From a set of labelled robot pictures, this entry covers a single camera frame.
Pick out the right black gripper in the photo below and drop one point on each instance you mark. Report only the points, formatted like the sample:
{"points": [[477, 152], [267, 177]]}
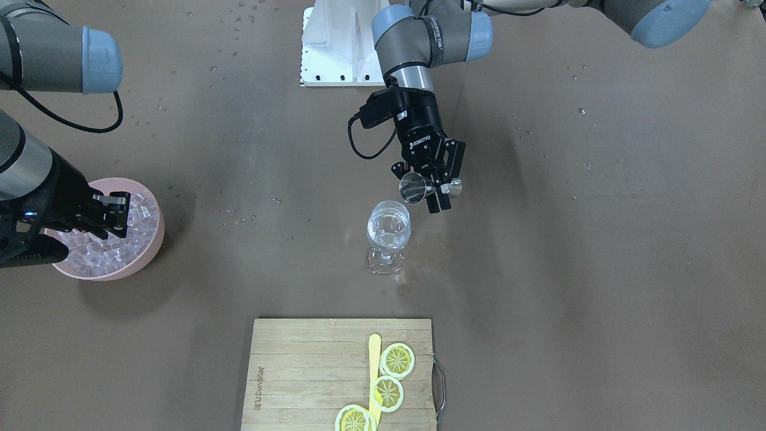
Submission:
{"points": [[67, 202]]}

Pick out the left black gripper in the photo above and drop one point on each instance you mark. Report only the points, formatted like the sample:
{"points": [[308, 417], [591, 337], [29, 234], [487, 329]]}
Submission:
{"points": [[423, 127]]}

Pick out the steel jigger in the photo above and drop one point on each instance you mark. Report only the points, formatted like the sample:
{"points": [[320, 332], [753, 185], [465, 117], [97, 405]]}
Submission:
{"points": [[414, 188]]}

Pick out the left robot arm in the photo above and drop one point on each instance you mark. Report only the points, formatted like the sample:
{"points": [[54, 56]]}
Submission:
{"points": [[414, 37]]}

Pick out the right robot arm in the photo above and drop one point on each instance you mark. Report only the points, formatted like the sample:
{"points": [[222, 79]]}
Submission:
{"points": [[41, 51]]}

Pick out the pink bowl of ice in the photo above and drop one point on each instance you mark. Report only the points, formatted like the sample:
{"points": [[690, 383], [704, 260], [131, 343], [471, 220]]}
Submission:
{"points": [[93, 259]]}

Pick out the clear wine glass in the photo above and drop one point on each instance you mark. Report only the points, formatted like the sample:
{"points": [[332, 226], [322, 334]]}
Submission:
{"points": [[388, 231]]}

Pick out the yellow plastic knife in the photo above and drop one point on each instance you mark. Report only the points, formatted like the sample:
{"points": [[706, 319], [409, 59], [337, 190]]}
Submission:
{"points": [[373, 358]]}

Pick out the lemon slice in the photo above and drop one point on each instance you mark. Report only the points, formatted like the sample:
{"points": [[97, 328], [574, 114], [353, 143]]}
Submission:
{"points": [[354, 417], [386, 394], [397, 361]]}

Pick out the lemon slice middle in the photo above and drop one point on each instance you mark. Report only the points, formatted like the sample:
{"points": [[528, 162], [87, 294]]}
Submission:
{"points": [[386, 394]]}

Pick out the bamboo cutting board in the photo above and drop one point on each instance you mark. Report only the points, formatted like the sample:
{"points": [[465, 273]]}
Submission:
{"points": [[302, 371]]}

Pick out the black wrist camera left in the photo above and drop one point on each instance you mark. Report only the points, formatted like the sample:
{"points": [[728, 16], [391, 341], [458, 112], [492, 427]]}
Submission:
{"points": [[382, 105]]}

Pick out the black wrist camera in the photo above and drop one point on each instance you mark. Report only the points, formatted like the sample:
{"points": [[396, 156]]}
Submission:
{"points": [[382, 105], [23, 244]]}

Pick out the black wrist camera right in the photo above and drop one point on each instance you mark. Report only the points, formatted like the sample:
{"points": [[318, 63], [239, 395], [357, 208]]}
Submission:
{"points": [[23, 244]]}

